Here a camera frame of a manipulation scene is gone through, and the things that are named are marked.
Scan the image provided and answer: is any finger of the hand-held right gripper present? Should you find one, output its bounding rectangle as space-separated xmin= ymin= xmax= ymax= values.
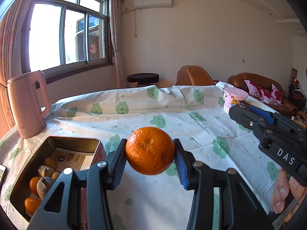
xmin=249 ymin=104 xmax=307 ymax=140
xmin=229 ymin=106 xmax=305 ymax=140

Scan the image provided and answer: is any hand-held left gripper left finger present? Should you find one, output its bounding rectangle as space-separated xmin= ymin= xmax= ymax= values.
xmin=27 ymin=138 xmax=127 ymax=230

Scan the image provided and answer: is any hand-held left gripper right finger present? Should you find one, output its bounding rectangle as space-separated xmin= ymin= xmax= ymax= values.
xmin=173 ymin=138 xmax=274 ymax=230

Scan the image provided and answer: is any dark round snack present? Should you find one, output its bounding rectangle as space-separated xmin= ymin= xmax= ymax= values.
xmin=236 ymin=100 xmax=251 ymax=112

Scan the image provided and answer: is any bumpy orange mandarin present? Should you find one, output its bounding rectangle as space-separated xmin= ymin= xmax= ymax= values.
xmin=125 ymin=126 xmax=176 ymax=176

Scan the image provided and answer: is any pink metal tin box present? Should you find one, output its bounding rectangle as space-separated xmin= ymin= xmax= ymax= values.
xmin=9 ymin=135 xmax=107 ymax=230

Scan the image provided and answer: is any purple brown fig fruit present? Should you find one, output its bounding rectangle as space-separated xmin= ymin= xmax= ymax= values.
xmin=36 ymin=177 xmax=57 ymax=201

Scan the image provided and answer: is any small smooth orange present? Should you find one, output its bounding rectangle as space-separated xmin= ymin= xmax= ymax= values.
xmin=24 ymin=197 xmax=41 ymax=216

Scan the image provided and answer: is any person's right hand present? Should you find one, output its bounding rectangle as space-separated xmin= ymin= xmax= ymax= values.
xmin=270 ymin=168 xmax=307 ymax=222

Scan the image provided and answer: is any pink floral cushion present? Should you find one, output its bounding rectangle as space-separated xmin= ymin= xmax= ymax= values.
xmin=260 ymin=89 xmax=272 ymax=104
xmin=244 ymin=80 xmax=262 ymax=96
xmin=271 ymin=83 xmax=283 ymax=104

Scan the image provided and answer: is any pink cartoon cup with lid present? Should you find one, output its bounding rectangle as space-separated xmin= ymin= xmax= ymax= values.
xmin=223 ymin=87 xmax=249 ymax=114

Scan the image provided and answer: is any brown leather sofa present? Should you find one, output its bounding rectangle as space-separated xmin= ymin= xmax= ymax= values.
xmin=228 ymin=72 xmax=298 ymax=115

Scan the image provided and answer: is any dark display shelf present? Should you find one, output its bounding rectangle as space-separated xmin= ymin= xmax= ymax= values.
xmin=288 ymin=68 xmax=307 ymax=112

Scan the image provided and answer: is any printed paper leaflet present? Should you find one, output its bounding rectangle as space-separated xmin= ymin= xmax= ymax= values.
xmin=49 ymin=147 xmax=94 ymax=172

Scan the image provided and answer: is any white tablecloth with green clouds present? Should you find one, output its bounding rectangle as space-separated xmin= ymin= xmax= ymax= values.
xmin=0 ymin=81 xmax=298 ymax=230

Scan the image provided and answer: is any brown leather armchair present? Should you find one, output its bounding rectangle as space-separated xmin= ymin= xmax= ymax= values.
xmin=176 ymin=65 xmax=215 ymax=87

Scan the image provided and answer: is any black round stool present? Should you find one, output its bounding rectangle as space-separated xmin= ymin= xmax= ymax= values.
xmin=127 ymin=73 xmax=160 ymax=88

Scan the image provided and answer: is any pink electric kettle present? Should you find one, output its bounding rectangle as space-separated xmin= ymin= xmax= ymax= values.
xmin=7 ymin=70 xmax=51 ymax=139

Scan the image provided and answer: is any black smartphone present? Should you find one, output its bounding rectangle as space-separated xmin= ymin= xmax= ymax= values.
xmin=0 ymin=164 xmax=8 ymax=187

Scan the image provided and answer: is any beige tied curtain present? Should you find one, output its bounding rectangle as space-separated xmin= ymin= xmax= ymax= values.
xmin=109 ymin=0 xmax=126 ymax=89

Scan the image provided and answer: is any air conditioner pipe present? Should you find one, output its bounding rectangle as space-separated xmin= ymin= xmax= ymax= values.
xmin=134 ymin=8 xmax=139 ymax=37

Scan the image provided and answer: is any white air conditioner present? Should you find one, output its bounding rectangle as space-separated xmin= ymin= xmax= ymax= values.
xmin=134 ymin=0 xmax=172 ymax=7

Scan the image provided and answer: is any sliding glass window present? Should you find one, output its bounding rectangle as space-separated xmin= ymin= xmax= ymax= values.
xmin=23 ymin=0 xmax=113 ymax=77

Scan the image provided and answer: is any peach patterned curtain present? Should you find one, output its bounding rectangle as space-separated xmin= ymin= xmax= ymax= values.
xmin=0 ymin=0 xmax=36 ymax=130

